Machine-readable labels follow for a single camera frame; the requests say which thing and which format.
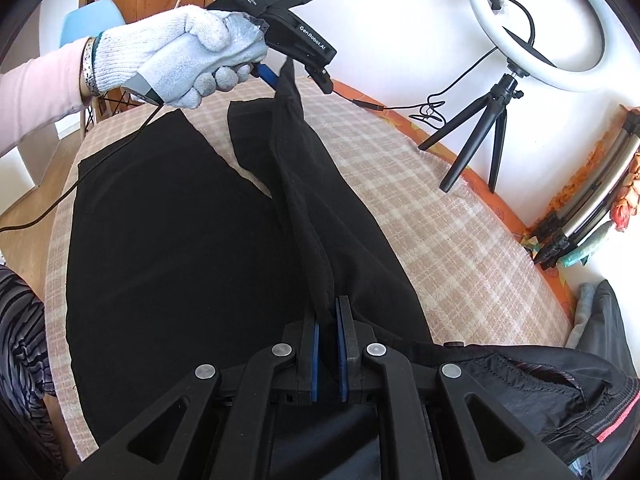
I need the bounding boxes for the black pants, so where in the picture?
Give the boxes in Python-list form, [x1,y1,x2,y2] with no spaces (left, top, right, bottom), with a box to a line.
[66,65,639,479]

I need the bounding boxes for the left forearm pink sleeve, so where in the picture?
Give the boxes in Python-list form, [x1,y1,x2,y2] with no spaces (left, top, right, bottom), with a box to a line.
[1,38,92,155]

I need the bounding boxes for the striped dark clothing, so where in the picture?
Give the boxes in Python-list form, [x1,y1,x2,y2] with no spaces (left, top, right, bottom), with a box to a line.
[0,266,66,479]

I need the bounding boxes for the left hand white glove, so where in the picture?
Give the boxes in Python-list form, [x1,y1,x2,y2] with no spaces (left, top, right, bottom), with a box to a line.
[85,4,268,110]

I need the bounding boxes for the plaid beige bed blanket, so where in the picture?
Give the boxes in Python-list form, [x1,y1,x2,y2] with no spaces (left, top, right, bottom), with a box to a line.
[46,80,570,457]

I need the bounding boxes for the black mini tripod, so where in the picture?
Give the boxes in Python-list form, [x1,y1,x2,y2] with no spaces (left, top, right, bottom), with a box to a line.
[419,72,524,193]

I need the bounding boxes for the folded silver tripod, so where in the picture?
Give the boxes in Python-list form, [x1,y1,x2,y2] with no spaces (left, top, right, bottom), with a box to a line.
[532,108,639,269]

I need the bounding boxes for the folded dark clothes stack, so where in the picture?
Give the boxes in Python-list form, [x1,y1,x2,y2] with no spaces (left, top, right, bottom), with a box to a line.
[565,280,638,377]

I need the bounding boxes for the ring light cable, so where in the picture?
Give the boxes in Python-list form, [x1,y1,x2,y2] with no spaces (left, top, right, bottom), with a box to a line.
[331,46,498,127]

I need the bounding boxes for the beaded bracelet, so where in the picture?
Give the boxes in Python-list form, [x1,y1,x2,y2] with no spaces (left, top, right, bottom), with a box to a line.
[79,34,104,99]

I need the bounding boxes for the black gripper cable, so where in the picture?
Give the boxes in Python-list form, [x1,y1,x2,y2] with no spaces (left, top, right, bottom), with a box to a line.
[0,102,164,234]

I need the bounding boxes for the white ring light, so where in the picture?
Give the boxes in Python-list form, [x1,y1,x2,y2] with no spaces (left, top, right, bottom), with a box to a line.
[469,0,639,93]

